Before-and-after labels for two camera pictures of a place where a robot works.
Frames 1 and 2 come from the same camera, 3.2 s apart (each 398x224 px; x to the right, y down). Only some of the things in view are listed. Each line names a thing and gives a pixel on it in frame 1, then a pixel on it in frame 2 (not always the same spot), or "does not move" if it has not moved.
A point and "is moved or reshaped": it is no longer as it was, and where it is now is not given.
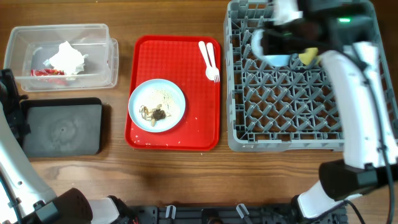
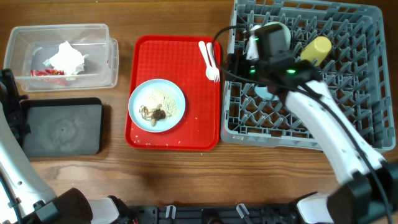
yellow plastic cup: (310, 53) does not move
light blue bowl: (275, 60) is moved or reshaped
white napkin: (67, 59) does not move
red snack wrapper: (46, 72) does not move
